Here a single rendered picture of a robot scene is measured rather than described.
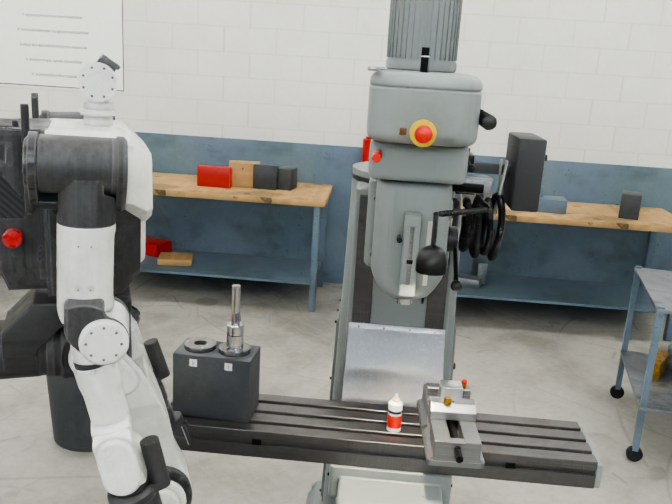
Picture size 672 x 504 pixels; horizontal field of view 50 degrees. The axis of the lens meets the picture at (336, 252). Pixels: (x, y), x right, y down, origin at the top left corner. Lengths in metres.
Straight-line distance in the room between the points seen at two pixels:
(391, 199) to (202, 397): 0.77
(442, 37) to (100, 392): 1.29
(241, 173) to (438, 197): 4.03
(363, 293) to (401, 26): 0.85
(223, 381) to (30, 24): 5.10
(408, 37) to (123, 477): 1.33
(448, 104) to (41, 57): 5.37
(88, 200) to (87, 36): 5.44
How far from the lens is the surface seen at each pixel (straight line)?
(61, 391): 3.73
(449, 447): 1.95
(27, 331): 1.46
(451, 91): 1.68
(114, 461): 1.33
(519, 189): 2.15
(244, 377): 2.03
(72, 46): 6.64
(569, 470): 2.14
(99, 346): 1.23
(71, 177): 1.17
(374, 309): 2.40
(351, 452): 2.06
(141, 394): 1.50
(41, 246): 1.37
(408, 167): 1.78
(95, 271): 1.21
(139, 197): 1.32
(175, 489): 1.60
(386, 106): 1.68
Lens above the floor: 1.91
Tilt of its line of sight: 15 degrees down
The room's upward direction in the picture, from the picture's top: 3 degrees clockwise
